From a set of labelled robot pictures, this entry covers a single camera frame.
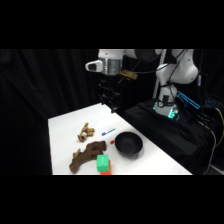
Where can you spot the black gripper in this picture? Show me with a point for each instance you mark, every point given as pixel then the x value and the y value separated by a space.
pixel 108 87

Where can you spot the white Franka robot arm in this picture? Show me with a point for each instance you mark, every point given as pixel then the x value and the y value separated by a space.
pixel 178 68

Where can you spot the black bowl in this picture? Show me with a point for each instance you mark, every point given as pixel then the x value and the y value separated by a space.
pixel 128 144

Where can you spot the blue and white marker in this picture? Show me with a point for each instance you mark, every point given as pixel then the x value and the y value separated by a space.
pixel 108 131

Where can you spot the small red object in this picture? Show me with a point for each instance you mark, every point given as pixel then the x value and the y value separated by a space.
pixel 112 141

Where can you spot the brown plush animal toy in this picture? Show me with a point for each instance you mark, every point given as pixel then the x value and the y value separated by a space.
pixel 86 156

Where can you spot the green block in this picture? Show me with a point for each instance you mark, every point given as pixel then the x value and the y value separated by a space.
pixel 103 163

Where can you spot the black robot stand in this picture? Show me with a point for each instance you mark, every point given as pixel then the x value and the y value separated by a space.
pixel 170 136

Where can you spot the orange block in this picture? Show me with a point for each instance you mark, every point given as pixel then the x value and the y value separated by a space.
pixel 106 172

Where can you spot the black curtain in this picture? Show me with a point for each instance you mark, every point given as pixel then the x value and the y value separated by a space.
pixel 36 90

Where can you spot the blue lit strip device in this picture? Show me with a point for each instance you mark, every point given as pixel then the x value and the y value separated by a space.
pixel 188 99

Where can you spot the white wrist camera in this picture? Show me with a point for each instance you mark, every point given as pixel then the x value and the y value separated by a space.
pixel 94 65

